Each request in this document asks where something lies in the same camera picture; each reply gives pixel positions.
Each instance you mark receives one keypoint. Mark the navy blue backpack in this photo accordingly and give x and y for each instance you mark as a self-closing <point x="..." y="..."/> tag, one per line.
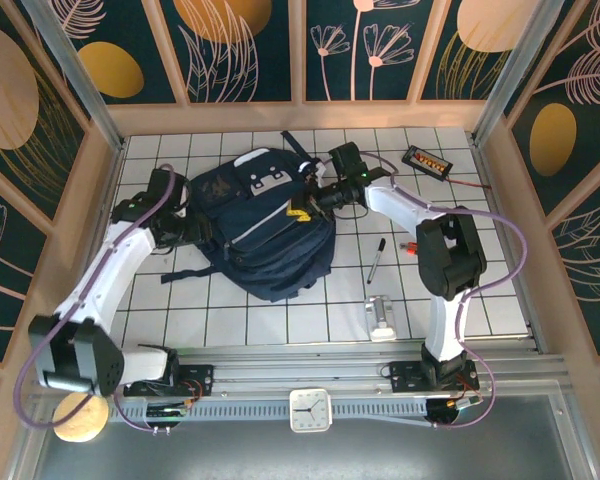
<point x="260" y="235"/>

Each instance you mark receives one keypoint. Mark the black marker pen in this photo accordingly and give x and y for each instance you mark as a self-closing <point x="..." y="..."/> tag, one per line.
<point x="376" y="261"/>

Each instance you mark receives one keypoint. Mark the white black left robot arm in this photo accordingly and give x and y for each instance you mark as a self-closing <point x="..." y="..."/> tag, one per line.
<point x="105" y="270"/>

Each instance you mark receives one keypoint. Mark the red orange pen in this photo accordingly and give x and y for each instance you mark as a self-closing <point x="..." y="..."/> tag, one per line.
<point x="409" y="247"/>

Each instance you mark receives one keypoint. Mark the black battery charger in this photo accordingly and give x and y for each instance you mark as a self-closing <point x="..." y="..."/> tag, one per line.
<point x="426" y="161"/>

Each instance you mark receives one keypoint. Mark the silver white stapler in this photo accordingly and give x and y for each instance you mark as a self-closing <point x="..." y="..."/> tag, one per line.
<point x="381" y="322"/>

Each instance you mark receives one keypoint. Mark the white square analog clock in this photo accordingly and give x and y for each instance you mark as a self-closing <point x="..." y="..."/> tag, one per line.
<point x="310" y="410"/>

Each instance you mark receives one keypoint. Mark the grey metal sheet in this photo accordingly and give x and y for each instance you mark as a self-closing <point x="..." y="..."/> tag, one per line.
<point x="330" y="455"/>

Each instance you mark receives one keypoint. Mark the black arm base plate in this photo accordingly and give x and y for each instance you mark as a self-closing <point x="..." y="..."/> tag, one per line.
<point x="405" y="377"/>
<point x="200" y="377"/>

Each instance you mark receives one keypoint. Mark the aluminium mounting rail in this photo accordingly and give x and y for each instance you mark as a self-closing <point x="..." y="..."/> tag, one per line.
<point x="300" y="372"/>

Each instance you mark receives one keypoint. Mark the aluminium frame post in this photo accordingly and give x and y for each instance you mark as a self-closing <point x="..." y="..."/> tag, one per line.
<point x="522" y="75"/>
<point x="77" y="75"/>

